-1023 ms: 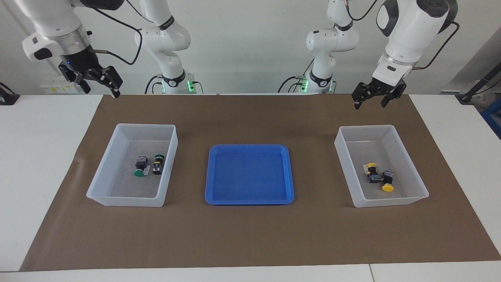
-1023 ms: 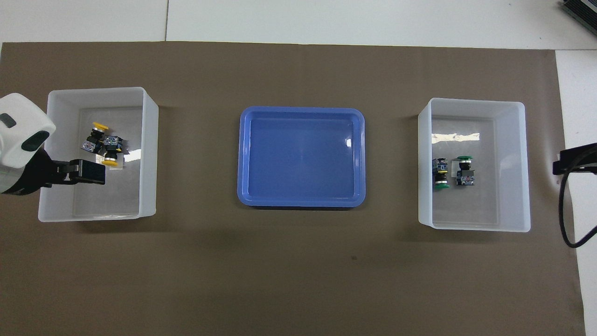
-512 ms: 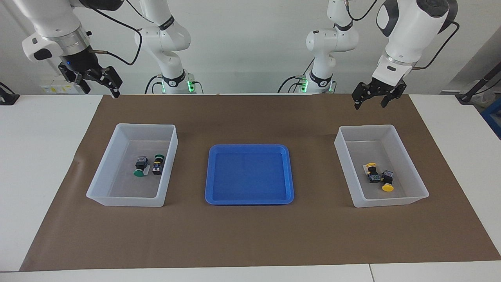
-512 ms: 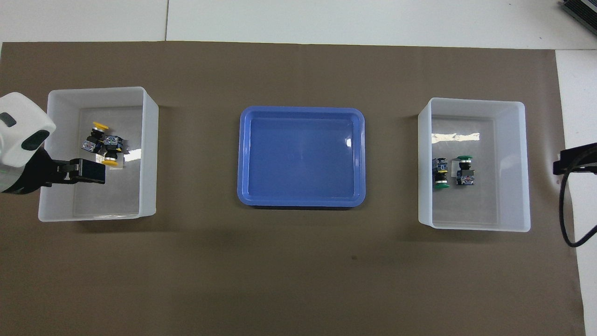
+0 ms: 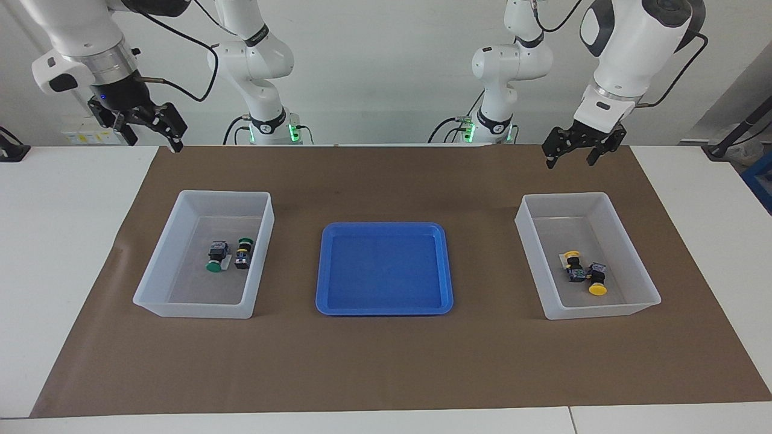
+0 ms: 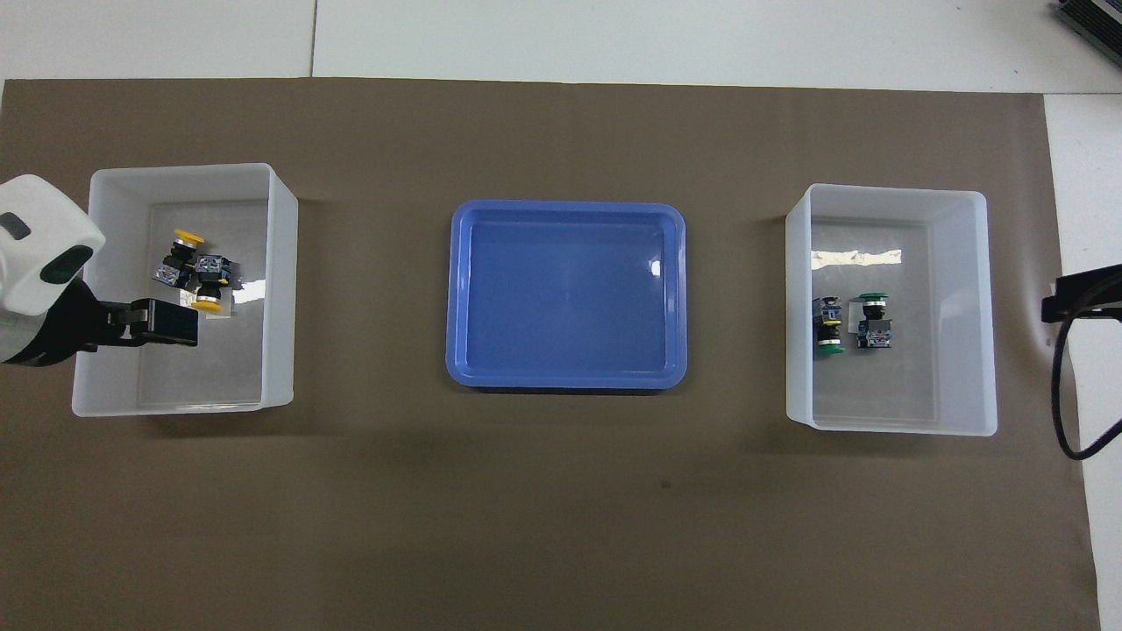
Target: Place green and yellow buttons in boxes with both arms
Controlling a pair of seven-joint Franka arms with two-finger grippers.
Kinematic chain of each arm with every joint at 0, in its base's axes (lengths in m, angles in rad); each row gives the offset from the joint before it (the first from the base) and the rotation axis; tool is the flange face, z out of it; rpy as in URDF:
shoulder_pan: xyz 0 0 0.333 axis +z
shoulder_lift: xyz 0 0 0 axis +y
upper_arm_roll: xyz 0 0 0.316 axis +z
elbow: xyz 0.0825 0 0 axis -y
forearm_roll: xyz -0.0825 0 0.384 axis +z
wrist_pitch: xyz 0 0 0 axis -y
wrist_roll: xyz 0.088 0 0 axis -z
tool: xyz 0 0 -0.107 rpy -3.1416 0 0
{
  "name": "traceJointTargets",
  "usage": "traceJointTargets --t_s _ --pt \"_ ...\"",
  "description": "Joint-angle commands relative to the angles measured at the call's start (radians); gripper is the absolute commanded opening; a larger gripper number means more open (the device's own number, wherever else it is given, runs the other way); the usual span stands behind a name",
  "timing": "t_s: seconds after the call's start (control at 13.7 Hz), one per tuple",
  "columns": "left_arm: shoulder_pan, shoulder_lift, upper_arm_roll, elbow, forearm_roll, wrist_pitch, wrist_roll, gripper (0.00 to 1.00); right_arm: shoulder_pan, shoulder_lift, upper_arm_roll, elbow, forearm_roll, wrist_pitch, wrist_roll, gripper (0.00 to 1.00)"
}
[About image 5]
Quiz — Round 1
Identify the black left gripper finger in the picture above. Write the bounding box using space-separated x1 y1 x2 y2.
541 128 571 169
586 128 627 168

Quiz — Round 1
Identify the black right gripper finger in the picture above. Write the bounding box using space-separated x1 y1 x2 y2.
154 102 188 154
110 112 139 147

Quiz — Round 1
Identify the yellow push button switch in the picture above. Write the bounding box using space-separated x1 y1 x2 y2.
561 250 587 283
586 262 609 297

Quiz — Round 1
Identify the green push button switch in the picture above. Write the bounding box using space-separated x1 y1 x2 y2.
206 240 232 273
234 237 255 270

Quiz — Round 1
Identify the white power strip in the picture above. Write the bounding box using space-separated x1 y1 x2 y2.
62 122 130 146

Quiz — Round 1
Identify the translucent white plastic box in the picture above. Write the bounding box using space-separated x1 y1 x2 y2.
514 192 662 321
133 190 276 319

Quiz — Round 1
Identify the black clamp base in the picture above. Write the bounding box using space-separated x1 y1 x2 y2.
0 125 31 162

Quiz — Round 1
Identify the black stand pole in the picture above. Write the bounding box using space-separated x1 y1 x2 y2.
707 96 772 159

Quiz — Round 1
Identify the blue plastic tray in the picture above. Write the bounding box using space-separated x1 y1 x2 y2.
315 221 454 316

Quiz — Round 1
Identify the brown paper table mat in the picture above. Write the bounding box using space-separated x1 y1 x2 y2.
30 143 772 418

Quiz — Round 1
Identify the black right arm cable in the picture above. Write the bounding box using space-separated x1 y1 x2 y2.
124 0 219 102

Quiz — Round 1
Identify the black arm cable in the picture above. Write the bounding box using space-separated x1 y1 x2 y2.
124 0 219 102
530 0 709 109

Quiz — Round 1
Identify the black base cable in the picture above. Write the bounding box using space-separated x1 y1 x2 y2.
428 116 468 144
222 115 251 146

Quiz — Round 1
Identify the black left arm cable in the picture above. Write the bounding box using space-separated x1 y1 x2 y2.
530 0 709 109

